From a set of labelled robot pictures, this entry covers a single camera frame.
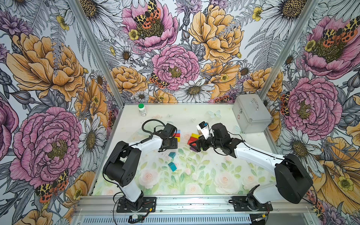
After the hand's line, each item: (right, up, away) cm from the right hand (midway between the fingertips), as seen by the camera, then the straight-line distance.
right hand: (195, 144), depth 83 cm
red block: (-10, +6, -4) cm, 13 cm away
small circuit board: (-32, -36, -11) cm, 49 cm away
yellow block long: (+1, +3, +16) cm, 16 cm away
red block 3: (-3, -1, +15) cm, 15 cm away
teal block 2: (-14, -14, +4) cm, 20 cm away
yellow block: (-11, 0, +19) cm, 21 cm away
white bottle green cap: (-39, +20, +26) cm, 51 cm away
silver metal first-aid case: (+39, +19, +14) cm, 46 cm away
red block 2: (-1, 0, +15) cm, 15 cm away
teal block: (-14, -8, +8) cm, 18 cm away
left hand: (-16, -4, +10) cm, 19 cm away
